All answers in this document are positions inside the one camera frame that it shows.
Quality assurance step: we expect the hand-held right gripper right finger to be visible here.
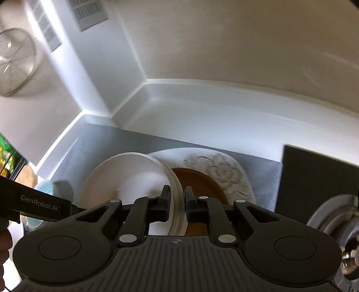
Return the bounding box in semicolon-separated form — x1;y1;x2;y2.
184;187;292;245

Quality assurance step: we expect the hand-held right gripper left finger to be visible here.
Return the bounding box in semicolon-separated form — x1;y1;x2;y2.
66;185;172;246

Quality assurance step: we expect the blue spiral glazed bowl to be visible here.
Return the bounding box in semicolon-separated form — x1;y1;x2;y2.
26;180;74;228

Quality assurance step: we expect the brown round plate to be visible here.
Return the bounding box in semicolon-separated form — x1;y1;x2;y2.
171;168;229;236

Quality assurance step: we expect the white square floral plate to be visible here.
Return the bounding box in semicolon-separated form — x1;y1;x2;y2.
147;147;256;205

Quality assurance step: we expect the white round straight-sided bowl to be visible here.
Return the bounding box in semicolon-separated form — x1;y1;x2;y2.
80;152;187;236

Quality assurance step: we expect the person's left hand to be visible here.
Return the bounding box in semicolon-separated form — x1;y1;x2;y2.
0;227;13;266

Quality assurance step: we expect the yellow green snack packet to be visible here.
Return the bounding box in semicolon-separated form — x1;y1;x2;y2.
0;135;17;172

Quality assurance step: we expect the grey drying mat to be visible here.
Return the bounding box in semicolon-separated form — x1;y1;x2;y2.
36;123;283;214

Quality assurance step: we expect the grey slotted vent plate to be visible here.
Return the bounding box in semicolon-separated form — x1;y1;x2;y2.
69;0;109;31
31;0;63;52

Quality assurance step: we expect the black wire rack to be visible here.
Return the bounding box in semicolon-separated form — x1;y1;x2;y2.
0;134;28;180

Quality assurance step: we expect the metal wire strainer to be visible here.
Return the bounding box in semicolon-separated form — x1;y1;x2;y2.
0;28;38;96

